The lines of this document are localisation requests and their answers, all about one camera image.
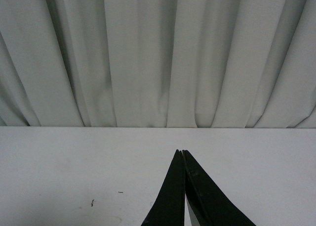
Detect white pleated curtain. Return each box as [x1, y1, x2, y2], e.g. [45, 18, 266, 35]
[0, 0, 316, 128]

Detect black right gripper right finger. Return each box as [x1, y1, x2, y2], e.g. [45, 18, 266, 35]
[183, 150, 255, 226]

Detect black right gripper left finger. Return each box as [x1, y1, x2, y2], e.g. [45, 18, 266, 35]
[142, 150, 185, 226]

